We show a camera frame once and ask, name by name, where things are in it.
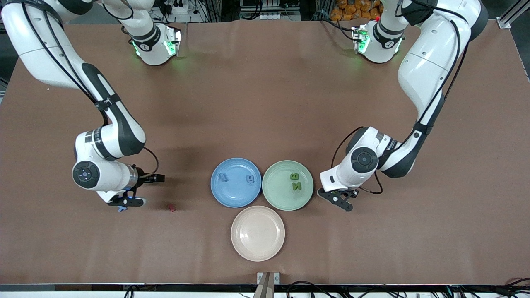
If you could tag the blue foam letter six-shaped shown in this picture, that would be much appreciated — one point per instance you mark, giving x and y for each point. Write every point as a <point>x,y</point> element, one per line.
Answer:
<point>248,179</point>

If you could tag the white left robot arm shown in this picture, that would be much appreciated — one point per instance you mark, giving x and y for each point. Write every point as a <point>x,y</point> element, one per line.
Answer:
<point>430,62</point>

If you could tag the green foam letter N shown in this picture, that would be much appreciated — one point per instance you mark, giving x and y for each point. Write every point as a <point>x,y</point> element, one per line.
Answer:
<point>297,186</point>

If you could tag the white power strip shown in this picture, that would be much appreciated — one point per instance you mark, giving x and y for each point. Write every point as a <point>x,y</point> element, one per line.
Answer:
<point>273,15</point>

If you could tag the power strip with plugs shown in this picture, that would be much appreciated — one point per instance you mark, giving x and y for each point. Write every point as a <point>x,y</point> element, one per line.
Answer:
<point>178,9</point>

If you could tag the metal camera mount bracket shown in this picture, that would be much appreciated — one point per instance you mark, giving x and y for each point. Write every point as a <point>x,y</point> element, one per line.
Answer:
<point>267,285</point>

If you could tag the orange bags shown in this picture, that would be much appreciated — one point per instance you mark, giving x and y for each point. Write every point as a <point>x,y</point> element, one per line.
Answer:
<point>352,8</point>

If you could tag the brown paper table cover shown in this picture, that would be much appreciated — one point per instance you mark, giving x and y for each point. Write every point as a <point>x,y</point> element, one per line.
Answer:
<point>265,103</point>

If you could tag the blue plate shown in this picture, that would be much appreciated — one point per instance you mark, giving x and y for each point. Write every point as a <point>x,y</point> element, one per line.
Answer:
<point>236,194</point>

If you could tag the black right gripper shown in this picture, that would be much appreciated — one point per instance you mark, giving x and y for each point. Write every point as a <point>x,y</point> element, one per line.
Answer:
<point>143,178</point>

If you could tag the red foam letter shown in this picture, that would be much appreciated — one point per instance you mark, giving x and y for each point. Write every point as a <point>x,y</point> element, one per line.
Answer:
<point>171,207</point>

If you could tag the green plate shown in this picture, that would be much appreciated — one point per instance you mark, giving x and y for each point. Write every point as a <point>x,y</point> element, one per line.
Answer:
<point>287,198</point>

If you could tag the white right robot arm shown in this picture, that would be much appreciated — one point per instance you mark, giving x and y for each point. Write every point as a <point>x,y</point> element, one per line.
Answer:
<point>45,54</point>

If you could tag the beige plate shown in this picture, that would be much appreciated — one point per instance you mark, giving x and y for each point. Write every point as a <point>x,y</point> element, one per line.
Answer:
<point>257,234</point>

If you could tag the aluminium frame post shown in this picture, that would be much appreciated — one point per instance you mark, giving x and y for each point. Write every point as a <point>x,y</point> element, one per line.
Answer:
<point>504,22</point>

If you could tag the metal table edge rail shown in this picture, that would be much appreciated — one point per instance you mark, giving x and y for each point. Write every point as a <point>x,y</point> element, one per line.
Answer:
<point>41,295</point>

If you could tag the blue foam letter E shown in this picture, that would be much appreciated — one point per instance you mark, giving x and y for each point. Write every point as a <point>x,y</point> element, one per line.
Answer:
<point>224,177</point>

